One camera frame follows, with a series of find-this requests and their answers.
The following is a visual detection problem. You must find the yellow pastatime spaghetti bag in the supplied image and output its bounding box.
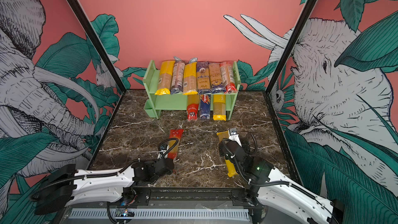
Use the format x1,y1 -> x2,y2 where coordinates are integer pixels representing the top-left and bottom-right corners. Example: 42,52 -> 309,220
213,94 -> 227,121

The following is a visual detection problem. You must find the blue barilla spaghetti box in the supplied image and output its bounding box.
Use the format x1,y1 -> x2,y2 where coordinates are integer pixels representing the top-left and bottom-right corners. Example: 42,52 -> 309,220
200,94 -> 211,120

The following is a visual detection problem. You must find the red spaghetti bag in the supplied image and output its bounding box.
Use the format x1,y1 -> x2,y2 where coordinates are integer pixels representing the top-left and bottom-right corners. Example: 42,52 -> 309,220
187,94 -> 200,121
167,129 -> 184,160

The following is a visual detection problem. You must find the blue-ended chinese label spaghetti bag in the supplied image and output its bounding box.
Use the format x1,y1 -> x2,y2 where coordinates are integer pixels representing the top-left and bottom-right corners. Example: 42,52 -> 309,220
209,63 -> 226,93

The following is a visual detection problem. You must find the yellow-top spaghetti bag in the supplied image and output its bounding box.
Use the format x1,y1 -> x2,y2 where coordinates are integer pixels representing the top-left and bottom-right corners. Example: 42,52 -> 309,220
183,62 -> 198,95

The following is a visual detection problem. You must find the red-ended spaghetti bag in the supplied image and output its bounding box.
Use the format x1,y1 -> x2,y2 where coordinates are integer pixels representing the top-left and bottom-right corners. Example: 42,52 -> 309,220
220,61 -> 237,94

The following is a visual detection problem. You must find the ankara blue yellow spaghetti bag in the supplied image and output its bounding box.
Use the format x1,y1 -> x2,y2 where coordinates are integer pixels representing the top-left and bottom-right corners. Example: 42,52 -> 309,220
197,61 -> 211,94

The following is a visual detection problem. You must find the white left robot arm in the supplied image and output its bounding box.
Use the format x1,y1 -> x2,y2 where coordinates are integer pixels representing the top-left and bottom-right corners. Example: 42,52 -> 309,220
30,157 -> 174,215

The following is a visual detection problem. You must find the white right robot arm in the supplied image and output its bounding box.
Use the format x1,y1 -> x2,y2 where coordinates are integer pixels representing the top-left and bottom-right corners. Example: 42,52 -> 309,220
219,138 -> 344,224

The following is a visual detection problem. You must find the green two-tier shelf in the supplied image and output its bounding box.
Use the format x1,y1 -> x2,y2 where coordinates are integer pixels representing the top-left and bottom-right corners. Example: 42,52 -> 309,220
143,60 -> 241,120

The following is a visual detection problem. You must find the green plastic side bin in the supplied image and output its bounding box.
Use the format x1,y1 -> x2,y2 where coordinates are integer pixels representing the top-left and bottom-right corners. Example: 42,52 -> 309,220
144,99 -> 158,119

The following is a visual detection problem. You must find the white vented strip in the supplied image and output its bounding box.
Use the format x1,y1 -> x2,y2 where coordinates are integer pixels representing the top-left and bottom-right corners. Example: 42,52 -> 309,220
69,208 -> 250,222

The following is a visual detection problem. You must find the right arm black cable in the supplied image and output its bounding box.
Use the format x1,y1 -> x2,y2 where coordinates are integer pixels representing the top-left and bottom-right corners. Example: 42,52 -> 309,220
219,130 -> 343,224

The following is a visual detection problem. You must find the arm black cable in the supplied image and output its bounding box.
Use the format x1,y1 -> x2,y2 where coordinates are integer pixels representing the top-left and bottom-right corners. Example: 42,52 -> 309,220
29,137 -> 180,224
219,130 -> 343,224

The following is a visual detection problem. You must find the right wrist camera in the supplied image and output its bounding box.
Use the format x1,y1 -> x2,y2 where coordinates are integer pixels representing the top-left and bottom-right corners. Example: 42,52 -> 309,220
228,128 -> 242,146

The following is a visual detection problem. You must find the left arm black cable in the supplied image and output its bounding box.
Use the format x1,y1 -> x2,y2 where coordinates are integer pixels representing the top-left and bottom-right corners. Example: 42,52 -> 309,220
29,137 -> 180,224

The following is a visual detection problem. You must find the black right corner post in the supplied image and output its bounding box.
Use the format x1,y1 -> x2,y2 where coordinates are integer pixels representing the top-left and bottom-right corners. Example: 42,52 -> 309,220
265,0 -> 318,95

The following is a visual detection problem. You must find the black corner post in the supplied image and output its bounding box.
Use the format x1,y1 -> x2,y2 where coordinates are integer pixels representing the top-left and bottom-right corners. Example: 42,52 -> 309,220
265,0 -> 318,95
67,0 -> 126,95

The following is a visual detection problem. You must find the black left corner post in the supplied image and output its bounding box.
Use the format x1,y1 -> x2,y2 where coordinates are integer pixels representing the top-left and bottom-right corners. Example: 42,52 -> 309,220
67,0 -> 126,95

